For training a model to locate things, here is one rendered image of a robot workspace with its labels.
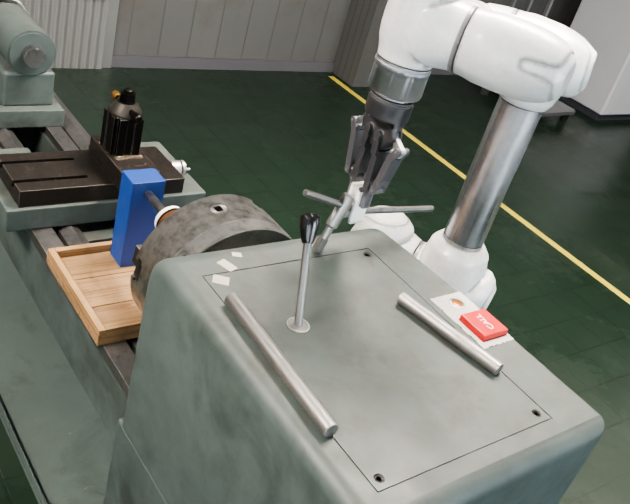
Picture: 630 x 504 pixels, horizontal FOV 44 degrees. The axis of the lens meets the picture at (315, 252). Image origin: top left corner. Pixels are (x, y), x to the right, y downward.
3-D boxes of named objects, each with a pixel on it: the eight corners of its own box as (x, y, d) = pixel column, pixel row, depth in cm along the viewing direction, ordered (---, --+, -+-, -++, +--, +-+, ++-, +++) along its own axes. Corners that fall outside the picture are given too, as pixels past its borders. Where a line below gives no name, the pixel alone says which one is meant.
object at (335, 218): (315, 253, 133) (349, 196, 130) (308, 246, 134) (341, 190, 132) (323, 255, 135) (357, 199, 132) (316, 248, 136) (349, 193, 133)
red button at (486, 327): (504, 338, 129) (509, 329, 128) (481, 345, 125) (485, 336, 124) (480, 316, 133) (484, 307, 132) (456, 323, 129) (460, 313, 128)
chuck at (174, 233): (285, 322, 167) (302, 201, 148) (149, 371, 151) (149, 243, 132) (263, 297, 172) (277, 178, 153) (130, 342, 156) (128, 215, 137)
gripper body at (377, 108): (426, 105, 123) (408, 156, 128) (393, 82, 128) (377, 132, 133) (392, 105, 119) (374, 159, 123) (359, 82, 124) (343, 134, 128)
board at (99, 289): (245, 314, 179) (249, 301, 177) (97, 346, 158) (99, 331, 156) (186, 243, 198) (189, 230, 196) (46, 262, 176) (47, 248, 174)
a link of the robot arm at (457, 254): (409, 278, 210) (484, 313, 206) (391, 307, 197) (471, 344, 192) (519, 0, 170) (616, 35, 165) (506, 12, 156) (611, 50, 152)
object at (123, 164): (157, 188, 196) (160, 171, 193) (119, 192, 190) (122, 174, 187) (124, 150, 208) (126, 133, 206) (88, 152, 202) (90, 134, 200)
